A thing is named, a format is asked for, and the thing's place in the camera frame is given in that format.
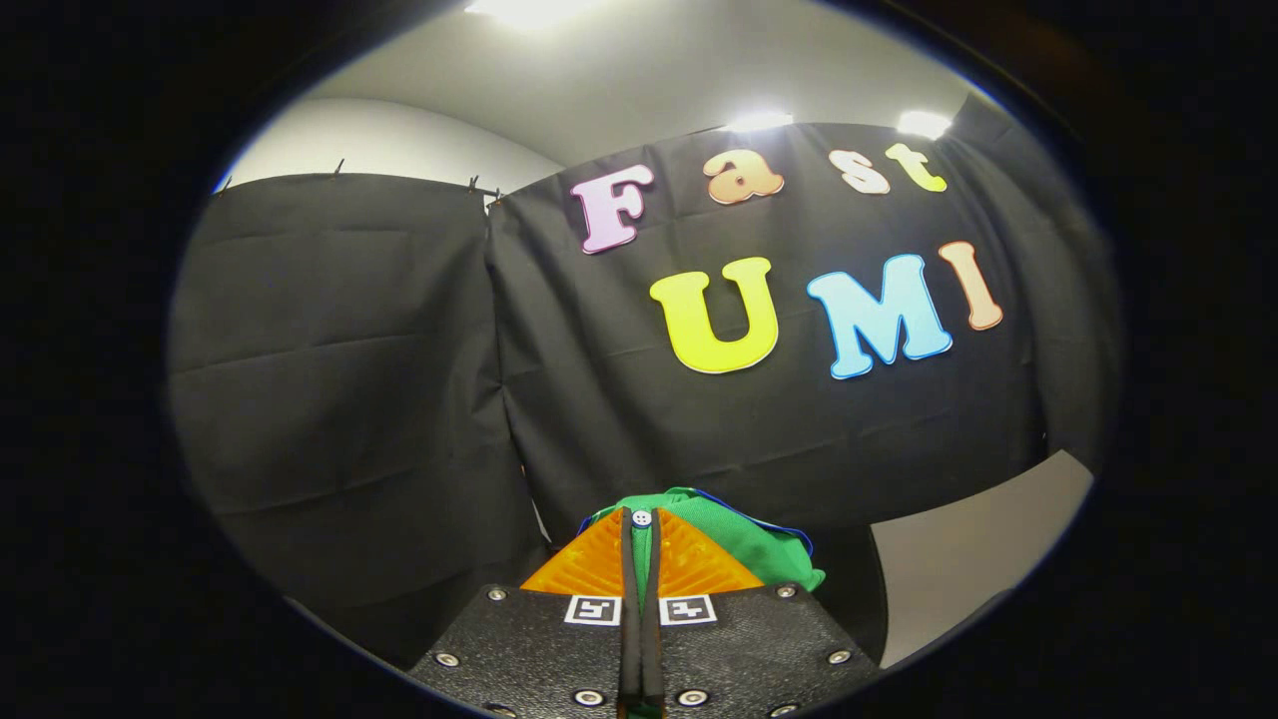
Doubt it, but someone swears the green polo shirt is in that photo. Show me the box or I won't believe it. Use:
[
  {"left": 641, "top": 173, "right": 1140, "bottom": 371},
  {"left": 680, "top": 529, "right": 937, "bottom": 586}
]
[{"left": 577, "top": 487, "right": 828, "bottom": 719}]

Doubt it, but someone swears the beige cabinet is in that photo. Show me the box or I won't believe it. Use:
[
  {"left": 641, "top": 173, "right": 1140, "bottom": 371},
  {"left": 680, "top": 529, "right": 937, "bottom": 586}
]
[{"left": 814, "top": 449, "right": 1096, "bottom": 668}]

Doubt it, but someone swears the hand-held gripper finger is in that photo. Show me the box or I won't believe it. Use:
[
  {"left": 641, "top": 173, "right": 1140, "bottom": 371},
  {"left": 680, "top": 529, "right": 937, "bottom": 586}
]
[
  {"left": 407, "top": 506, "right": 642, "bottom": 719},
  {"left": 641, "top": 506, "right": 882, "bottom": 719}
]

